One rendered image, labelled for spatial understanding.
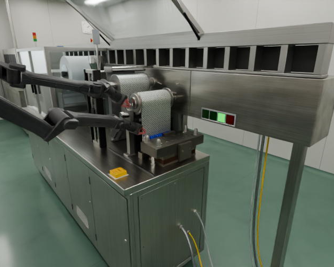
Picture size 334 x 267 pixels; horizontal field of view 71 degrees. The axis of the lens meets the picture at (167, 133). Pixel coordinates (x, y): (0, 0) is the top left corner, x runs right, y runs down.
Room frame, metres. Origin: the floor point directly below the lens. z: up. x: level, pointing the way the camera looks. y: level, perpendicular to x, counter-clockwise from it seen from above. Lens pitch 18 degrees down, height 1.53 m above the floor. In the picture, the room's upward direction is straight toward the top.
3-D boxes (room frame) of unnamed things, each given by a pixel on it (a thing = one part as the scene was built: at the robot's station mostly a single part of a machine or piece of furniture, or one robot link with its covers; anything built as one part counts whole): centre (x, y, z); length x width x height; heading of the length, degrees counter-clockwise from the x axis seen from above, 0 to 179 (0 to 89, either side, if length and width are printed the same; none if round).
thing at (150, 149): (1.41, -0.04, 1.00); 0.40 x 0.16 x 0.06; 131
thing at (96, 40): (1.88, 0.54, 1.66); 0.07 x 0.07 x 0.10; 20
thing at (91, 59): (2.05, 0.59, 1.50); 0.14 x 0.14 x 0.06
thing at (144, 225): (2.18, 0.77, 0.43); 2.52 x 0.64 x 0.86; 41
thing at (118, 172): (1.16, 0.27, 0.91); 0.07 x 0.07 x 0.02; 41
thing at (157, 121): (1.47, 0.07, 1.11); 0.23 x 0.01 x 0.18; 131
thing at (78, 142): (2.17, 0.78, 0.88); 2.52 x 0.66 x 0.04; 41
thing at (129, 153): (1.44, 0.25, 1.05); 0.06 x 0.05 x 0.31; 131
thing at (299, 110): (2.22, 0.29, 1.29); 3.10 x 0.28 x 0.30; 41
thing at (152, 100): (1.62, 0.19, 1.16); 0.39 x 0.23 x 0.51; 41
